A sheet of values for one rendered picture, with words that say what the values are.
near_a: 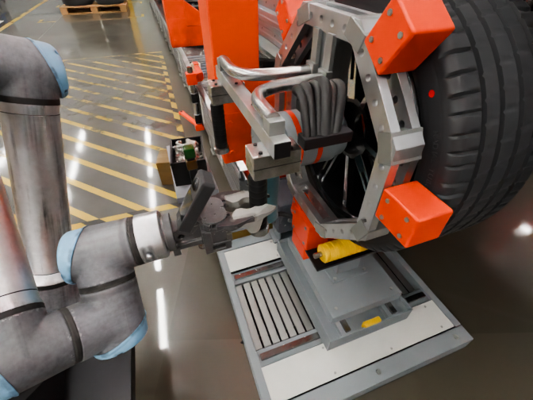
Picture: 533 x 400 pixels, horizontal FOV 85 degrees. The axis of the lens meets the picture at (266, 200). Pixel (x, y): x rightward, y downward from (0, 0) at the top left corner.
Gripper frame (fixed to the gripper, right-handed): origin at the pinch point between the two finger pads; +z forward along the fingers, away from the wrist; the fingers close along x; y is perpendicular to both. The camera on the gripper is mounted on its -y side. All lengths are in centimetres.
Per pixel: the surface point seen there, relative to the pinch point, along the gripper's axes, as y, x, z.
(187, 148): 17, -54, -10
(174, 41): 25, -252, 7
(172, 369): 83, -9, -35
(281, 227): 55, -39, 21
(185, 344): 83, -17, -29
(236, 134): 18, -60, 9
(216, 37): -17, -60, 6
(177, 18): 8, -253, 13
